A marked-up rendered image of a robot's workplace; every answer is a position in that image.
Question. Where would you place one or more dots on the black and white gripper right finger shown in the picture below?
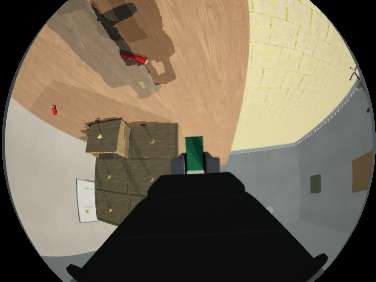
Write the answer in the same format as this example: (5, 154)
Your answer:
(213, 163)

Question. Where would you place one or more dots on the small wooden chest of drawers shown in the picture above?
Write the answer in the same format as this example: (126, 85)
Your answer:
(179, 150)

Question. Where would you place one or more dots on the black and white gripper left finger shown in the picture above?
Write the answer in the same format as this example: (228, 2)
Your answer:
(179, 165)

